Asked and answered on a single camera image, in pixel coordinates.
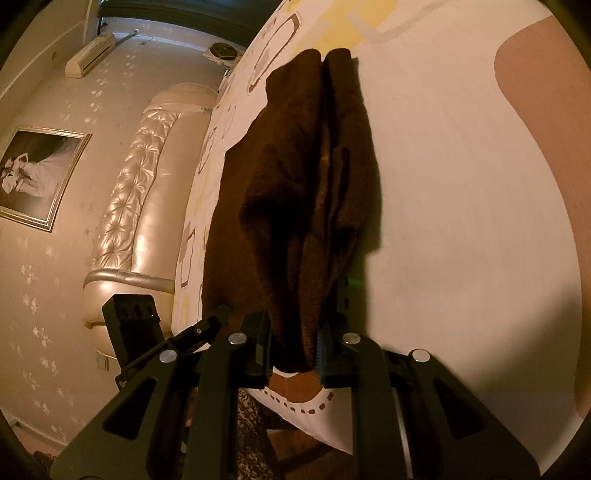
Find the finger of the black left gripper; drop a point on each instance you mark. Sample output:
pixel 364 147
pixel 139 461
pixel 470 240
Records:
pixel 187 341

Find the brown plaid sweater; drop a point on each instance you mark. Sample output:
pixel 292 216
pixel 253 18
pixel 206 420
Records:
pixel 294 199

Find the small round desk fan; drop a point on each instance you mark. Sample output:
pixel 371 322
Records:
pixel 222 53

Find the framed wall photograph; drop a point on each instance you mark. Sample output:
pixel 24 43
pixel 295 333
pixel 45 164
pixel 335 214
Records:
pixel 36 167

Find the brown patterned pants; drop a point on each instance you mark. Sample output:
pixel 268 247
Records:
pixel 256 458

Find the cream tufted leather headboard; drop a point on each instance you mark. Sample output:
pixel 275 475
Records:
pixel 142 224

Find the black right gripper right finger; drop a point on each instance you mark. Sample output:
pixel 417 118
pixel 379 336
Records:
pixel 413 419

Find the white wall air conditioner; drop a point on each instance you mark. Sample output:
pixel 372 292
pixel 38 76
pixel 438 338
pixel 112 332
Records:
pixel 89 56

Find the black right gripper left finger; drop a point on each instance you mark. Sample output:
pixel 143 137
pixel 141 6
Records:
pixel 178 417

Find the silver metal pole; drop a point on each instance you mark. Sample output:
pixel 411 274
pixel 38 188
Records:
pixel 130 278

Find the patterned white bed sheet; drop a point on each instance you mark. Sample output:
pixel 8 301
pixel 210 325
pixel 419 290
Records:
pixel 470 253

